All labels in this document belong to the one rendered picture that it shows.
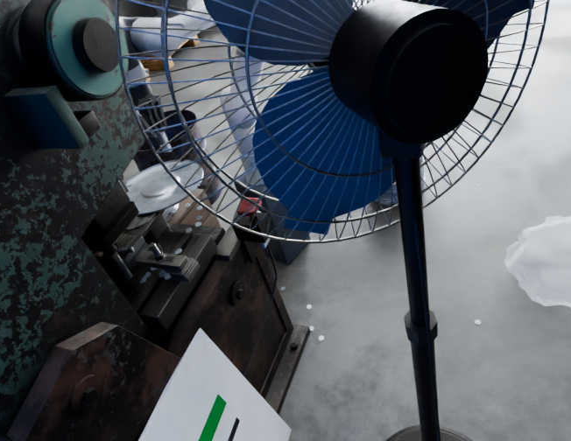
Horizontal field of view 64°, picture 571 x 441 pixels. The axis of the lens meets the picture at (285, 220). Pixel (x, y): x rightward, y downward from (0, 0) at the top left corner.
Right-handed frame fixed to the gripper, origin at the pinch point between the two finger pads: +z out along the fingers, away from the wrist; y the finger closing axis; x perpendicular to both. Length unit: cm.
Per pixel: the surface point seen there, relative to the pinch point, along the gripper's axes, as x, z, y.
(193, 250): -20.2, 17.9, -28.1
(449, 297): -83, 89, 22
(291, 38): -77, -48, -50
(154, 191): -0.3, 9.4, -13.2
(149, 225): -7.3, 10.4, -26.8
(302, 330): -30, 86, -7
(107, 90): -32, -37, -38
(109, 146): -20.1, -22.6, -34.6
